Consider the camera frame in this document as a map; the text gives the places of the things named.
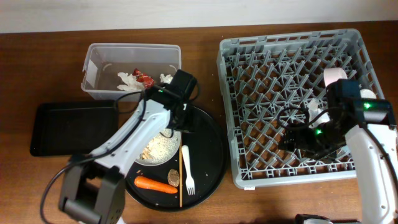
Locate red snack wrapper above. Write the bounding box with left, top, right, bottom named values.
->
left=133, top=68, right=155, bottom=88

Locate white napkin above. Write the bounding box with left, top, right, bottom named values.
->
left=117, top=72, right=145, bottom=92

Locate pink plastic bowl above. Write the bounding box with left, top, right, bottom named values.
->
left=323, top=68, right=348, bottom=87

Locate white plastic cup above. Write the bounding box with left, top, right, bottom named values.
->
left=360, top=89, right=377, bottom=99

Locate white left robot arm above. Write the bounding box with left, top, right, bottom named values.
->
left=39, top=86, right=192, bottom=223

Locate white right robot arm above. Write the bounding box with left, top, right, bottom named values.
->
left=279, top=79, right=397, bottom=223

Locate grey plastic dishwasher rack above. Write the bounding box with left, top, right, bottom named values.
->
left=217, top=29, right=383, bottom=190

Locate clear plastic waste bin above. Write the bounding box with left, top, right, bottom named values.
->
left=81, top=43, right=182, bottom=100

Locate wooden chopstick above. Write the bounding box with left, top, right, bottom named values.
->
left=178, top=140, right=183, bottom=208

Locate grey bowl with food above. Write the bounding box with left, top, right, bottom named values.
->
left=136, top=129, right=182, bottom=166

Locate crumpled white tissue in bin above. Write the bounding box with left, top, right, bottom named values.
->
left=160, top=73, right=173, bottom=84

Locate round black tray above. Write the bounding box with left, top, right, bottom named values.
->
left=126, top=106, right=229, bottom=212

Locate white plastic fork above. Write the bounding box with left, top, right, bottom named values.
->
left=182, top=145, right=195, bottom=195

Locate orange carrot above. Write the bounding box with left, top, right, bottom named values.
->
left=134, top=176, right=178, bottom=194

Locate rectangular black tray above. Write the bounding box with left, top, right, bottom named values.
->
left=30, top=100, right=119, bottom=157

